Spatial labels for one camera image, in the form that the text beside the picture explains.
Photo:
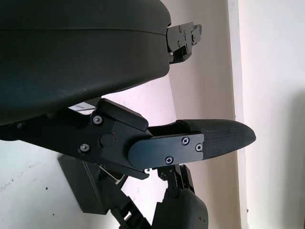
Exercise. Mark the black camera box base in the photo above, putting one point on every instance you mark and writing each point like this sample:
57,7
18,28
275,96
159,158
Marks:
81,183

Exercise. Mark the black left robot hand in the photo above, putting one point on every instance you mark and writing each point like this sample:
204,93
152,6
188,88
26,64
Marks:
71,66

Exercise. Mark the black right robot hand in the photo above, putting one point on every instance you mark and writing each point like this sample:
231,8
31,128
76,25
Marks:
186,210

